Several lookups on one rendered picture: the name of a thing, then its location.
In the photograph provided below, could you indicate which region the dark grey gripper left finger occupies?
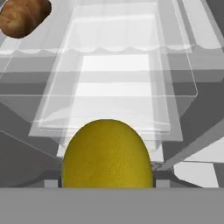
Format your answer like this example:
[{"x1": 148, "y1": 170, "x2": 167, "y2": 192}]
[{"x1": 24, "y1": 169, "x2": 64, "y2": 189}]

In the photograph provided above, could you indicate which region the clear glass fridge shelf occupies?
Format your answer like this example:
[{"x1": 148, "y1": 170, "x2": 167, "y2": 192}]
[{"x1": 0, "y1": 0, "x2": 224, "y2": 97}]

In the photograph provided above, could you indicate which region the clear fridge drawer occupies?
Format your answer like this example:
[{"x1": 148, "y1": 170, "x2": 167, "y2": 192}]
[{"x1": 28, "y1": 2, "x2": 200, "y2": 150}]

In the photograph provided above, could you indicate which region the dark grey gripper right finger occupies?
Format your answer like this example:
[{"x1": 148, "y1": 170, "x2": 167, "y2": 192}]
[{"x1": 151, "y1": 169, "x2": 202, "y2": 189}]

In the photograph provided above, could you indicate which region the brown potato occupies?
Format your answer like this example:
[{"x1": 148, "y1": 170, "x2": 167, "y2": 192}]
[{"x1": 0, "y1": 0, "x2": 53, "y2": 39}]

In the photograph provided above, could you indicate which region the yellow lemon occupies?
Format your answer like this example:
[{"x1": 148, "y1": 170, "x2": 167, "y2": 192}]
[{"x1": 61, "y1": 118, "x2": 155, "y2": 189}]

